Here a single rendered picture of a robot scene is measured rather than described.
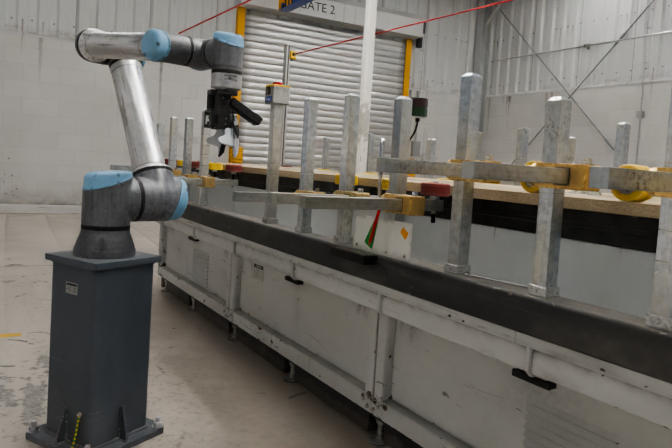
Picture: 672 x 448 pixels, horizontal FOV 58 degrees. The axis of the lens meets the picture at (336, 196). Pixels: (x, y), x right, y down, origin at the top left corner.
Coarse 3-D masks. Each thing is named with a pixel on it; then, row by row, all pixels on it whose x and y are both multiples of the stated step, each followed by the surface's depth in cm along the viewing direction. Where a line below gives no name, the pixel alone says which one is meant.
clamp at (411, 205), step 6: (402, 198) 158; (408, 198) 156; (414, 198) 156; (420, 198) 157; (402, 204) 158; (408, 204) 156; (414, 204) 156; (420, 204) 157; (384, 210) 165; (390, 210) 163; (396, 210) 160; (402, 210) 158; (408, 210) 156; (414, 210) 156; (420, 210) 158
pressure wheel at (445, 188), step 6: (426, 186) 164; (432, 186) 163; (438, 186) 162; (444, 186) 163; (420, 192) 166; (426, 192) 164; (432, 192) 163; (438, 192) 162; (444, 192) 163; (432, 198) 165; (438, 198) 166; (432, 216) 166; (432, 222) 166
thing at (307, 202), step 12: (300, 204) 145; (312, 204) 144; (324, 204) 146; (336, 204) 148; (348, 204) 150; (360, 204) 151; (372, 204) 153; (384, 204) 155; (396, 204) 158; (432, 204) 164
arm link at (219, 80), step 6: (216, 72) 175; (216, 78) 175; (222, 78) 175; (228, 78) 175; (234, 78) 176; (240, 78) 178; (216, 84) 175; (222, 84) 175; (228, 84) 175; (234, 84) 176; (240, 84) 179
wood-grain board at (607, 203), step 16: (288, 176) 255; (320, 176) 233; (368, 176) 240; (384, 176) 267; (480, 192) 162; (496, 192) 158; (512, 192) 153; (528, 192) 153; (576, 208) 137; (592, 208) 134; (608, 208) 131; (624, 208) 128; (640, 208) 125; (656, 208) 122
